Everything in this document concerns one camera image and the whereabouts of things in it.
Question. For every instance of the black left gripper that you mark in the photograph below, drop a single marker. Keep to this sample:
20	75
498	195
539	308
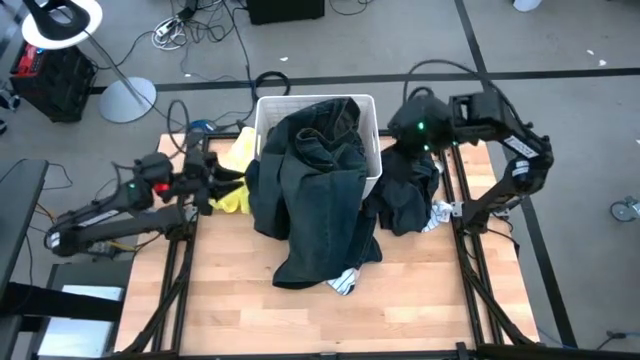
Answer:
202	185

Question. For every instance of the yellow garment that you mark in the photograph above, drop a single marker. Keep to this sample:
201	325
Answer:
242	147

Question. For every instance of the dark denim jeans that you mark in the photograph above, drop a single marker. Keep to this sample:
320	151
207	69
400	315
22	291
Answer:
310	210

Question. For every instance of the white perforated plastic laundry basket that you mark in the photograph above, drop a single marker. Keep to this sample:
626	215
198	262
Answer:
280	107

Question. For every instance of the white blue-striped sock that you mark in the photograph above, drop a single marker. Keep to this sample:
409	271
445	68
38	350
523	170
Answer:
345	284

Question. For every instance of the black garment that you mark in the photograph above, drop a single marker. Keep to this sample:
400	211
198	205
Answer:
405	200

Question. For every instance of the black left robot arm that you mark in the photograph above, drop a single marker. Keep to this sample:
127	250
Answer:
115	225

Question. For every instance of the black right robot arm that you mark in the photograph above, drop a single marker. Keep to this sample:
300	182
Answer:
480	115

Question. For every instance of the white round-base floor stand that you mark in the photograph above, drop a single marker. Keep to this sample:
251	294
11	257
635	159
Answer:
127	100

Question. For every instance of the black power adapter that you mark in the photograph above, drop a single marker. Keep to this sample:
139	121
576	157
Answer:
102	251

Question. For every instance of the white power strip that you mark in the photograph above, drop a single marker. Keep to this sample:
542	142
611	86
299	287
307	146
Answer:
164	27

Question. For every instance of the black box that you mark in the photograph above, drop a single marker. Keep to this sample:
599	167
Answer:
285	10

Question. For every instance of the black equipment crate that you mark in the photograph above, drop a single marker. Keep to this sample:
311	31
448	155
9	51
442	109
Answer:
60	85

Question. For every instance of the grey cabinet white top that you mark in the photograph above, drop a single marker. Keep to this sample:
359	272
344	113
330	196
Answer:
80	325

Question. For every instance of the white grey-striped sock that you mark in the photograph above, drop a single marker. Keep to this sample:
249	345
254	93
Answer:
440	212

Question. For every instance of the red device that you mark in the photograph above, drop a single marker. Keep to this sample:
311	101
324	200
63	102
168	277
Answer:
27	60

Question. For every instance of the black curved object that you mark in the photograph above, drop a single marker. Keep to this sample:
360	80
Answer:
42	15

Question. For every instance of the white object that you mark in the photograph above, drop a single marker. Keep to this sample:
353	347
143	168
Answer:
527	4

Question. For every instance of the grey caster wheel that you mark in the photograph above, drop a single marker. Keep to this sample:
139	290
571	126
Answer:
622	210

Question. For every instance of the black aluminium table frame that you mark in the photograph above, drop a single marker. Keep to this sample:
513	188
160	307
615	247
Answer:
180	260

